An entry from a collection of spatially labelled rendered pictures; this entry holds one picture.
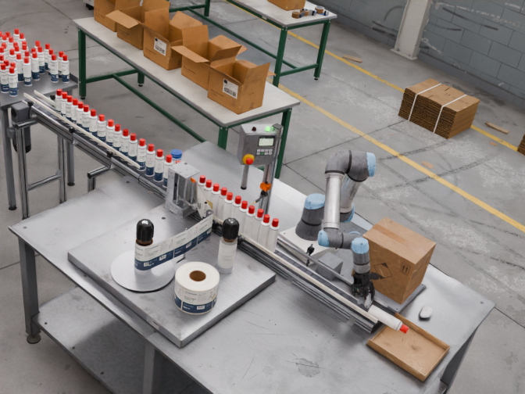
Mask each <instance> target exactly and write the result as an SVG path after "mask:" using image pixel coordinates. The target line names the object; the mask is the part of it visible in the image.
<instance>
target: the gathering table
mask: <svg viewBox="0 0 525 394"><path fill-rule="evenodd" d="M31 80H32V79H31ZM18 85H19V91H18V96H17V97H11V96H10V95H9V93H7V94H3V93H2V90H1V84H0V117H1V125H2V142H3V150H4V159H5V175H6V184H7V192H8V201H9V205H10V207H9V210H16V208H17V207H16V195H15V185H14V176H13V158H12V149H11V139H10V138H9V137H8V136H7V130H6V128H7V127H9V112H8V108H11V105H12V104H16V103H18V102H21V100H22V101H23V100H24V99H28V98H27V97H26V96H24V93H26V94H28V95H29V96H31V97H38V98H39V99H42V98H41V97H40V96H38V95H36V94H35V93H34V90H35V91H37V92H39V93H41V94H42V95H43V96H45V97H48V96H50V95H56V90H57V89H62V92H67V95H72V96H73V89H75V88H78V77H76V76H74V75H73V74H71V73H70V82H69V83H68V84H64V83H63V82H62V80H60V79H59V82H58V83H52V82H51V78H50V77H49V76H48V72H47V71H45V74H44V75H40V80H39V81H33V80H32V85H31V86H30V87H27V86H24V82H23V83H19V82H18ZM66 154H67V180H68V183H67V184H68V185H69V186H74V185H75V183H74V181H75V180H74V151H73V145H71V144H70V143H69V142H66Z"/></svg>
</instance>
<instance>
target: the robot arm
mask: <svg viewBox="0 0 525 394"><path fill-rule="evenodd" d="M375 169H376V158H375V155H374V154H373V153H368V152H357V151H351V150H346V149H344V150H340V151H338V152H336V153H335V154H333V155H332V157H330V159H329V160H328V162H327V165H326V167H325V174H324V176H325V177H326V178H327V181H326V194H325V195H322V194H311V195H308V196H307V197H306V199H305V202H304V207H303V211H302V217H301V220H300V221H299V222H298V224H297V226H296V228H295V234H296V235H297V236H298V237H299V238H302V239H304V240H307V241H317V240H318V245H319V246H323V247H327V248H329V247H330V248H337V249H350V250H351V251H352V255H353V264H354V271H355V273H354V274H353V278H354V283H353V284H352V285H351V287H353V286H354V291H352V295H353V294H354V293H355V294H357V295H359V300H358V304H361V303H363V305H364V307H365V308H368V307H369V306H370V305H371V303H372V301H373V298H374V296H375V288H374V287H373V282H372V281H371V280H370V279H372V280H378V279H379V276H380V275H379V274H377V273H375V272H370V255H369V245H368V241H367V240H366V239H365V238H363V237H362V236H361V234H360V233H359V232H357V231H353V232H350V233H349V234H345V233H339V222H341V223H348V222H349V221H351V219H352V218H353V214H354V212H355V205H354V203H353V200H354V198H355V195H356V193H357V191H358V190H359V187H360V185H361V184H362V182H364V181H365V180H366V179H367V178H368V177H373V176H374V174H375ZM345 174H347V175H346V178H345V180H344V182H343V185H342V186H341V183H342V178H343V177H344V176H345ZM322 221H323V231H322Z"/></svg>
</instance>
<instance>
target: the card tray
mask: <svg viewBox="0 0 525 394"><path fill-rule="evenodd" d="M395 318H397V319H399V320H400V321H402V324H404V325H405V326H407V327H408V328H409V330H408V331H407V333H406V334H405V333H403V332H402V331H400V330H398V331H396V330H395V329H393V328H391V327H389V326H387V325H386V326H385V327H384V328H383V329H382V330H381V331H380V332H379V333H378V334H376V335H375V336H374V337H373V338H372V339H368V342H367V345H368V346H369V347H371V348H372V349H374V350H376V351H377V352H378V353H380V354H381V355H383V356H385V357H386V358H388V359H389V360H390V361H392V362H393V363H395V364H397V365H398V366H400V367H401V368H402V369H404V370H405V371H407V372H409V373H410V374H411V375H413V376H414V377H416V378H418V379H419V380H421V381H424V380H425V379H426V378H427V376H428V375H429V374H430V373H431V371H432V370H433V369H434V368H435V367H436V366H437V365H438V364H439V362H440V361H441V360H442V359H443V357H444V356H445V355H446V354H447V353H448V351H449V349H450V347H451V346H450V345H449V344H447V343H446V342H443V341H442V340H440V339H439V338H437V337H436V336H434V335H432V334H431V333H430V332H428V331H426V330H424V329H423V328H421V327H420V326H418V325H417V324H414V323H413V322H412V321H410V320H408V319H407V318H405V317H403V316H402V315H401V314H399V313H397V312H396V313H395Z"/></svg>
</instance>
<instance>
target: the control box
mask: <svg viewBox="0 0 525 394"><path fill-rule="evenodd" d="M267 126H268V127H270V132H266V131H265V129H266V127H267ZM271 126H272V124H242V125H241V130H240V136H239V142H238V147H237V158H238V160H239V162H240V164H241V165H248V164H246V162H245V161H246V159H247V158H252V159H253V164H251V165H268V164H272V160H273V155H269V156H256V155H255V154H256V149H273V152H274V147H275V142H276V138H277V134H276V132H275V131H272V130H271ZM252 127H256V132H252ZM269 136H275V138H274V143H273V146H258V142H259V137H269Z"/></svg>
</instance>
